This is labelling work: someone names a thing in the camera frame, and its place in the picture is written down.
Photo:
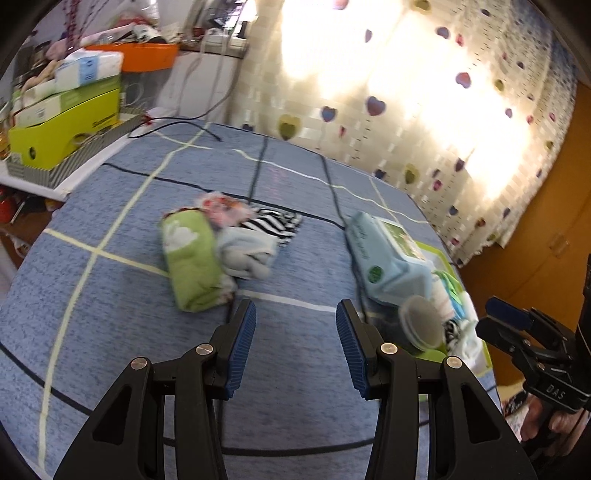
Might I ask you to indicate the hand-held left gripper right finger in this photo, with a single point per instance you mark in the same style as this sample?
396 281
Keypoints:
348 350

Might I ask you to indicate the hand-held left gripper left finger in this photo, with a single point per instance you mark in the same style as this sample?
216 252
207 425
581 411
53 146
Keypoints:
242 346

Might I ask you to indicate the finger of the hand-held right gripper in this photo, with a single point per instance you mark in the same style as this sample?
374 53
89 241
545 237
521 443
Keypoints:
498 337
505 311

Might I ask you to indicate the blue face mask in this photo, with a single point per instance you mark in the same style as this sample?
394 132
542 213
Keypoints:
458 307

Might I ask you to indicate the small striped sock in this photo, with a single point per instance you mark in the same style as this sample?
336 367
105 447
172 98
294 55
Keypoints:
451 331

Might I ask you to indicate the small green socks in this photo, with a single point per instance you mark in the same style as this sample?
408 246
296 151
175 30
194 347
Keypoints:
450 282

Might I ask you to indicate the cream sock red stripes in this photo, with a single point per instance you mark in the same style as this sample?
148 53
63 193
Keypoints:
446 290

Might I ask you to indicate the clear plastic jar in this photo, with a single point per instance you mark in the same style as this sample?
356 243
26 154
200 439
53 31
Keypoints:
422 323

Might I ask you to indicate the light blue cloth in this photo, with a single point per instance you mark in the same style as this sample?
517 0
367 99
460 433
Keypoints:
244 254

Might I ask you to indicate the green towel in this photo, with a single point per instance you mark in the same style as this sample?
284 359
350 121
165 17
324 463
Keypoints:
191 263

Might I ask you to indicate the black white striped cloth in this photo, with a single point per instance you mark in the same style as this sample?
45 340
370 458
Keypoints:
274 224

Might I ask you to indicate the pink floral cloth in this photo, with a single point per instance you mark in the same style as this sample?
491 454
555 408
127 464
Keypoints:
221 210

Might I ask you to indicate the person's right hand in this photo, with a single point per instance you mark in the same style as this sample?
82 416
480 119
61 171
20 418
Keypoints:
538 417

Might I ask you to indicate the wooden wardrobe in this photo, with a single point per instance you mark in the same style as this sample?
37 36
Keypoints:
531 240

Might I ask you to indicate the light blue wet wipes pack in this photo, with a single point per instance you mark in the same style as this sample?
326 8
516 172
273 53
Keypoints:
388 258

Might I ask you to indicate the blue checked blanket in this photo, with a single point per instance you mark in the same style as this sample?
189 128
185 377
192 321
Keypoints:
115 300

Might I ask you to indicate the heart print curtain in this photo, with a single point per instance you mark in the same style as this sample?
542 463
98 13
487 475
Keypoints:
415 115

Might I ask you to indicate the grey striped tray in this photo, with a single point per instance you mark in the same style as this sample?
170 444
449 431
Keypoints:
83 159

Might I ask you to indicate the white shelf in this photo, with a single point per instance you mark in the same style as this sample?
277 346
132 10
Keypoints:
27 184

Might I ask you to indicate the clear storage bin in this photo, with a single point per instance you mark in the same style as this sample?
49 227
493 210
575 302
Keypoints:
152 90

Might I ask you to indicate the lime green cardboard box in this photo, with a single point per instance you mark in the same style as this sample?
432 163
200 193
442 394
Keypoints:
69 134

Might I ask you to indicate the pale green cardboard box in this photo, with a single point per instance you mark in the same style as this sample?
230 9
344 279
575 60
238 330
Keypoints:
64 104

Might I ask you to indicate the orange basket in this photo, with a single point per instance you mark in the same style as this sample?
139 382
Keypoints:
138 57

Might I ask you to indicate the white blue tissue pack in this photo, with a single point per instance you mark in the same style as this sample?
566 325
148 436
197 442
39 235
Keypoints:
87 69

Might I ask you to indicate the pink flower branches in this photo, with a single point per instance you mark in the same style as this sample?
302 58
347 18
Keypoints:
74 23

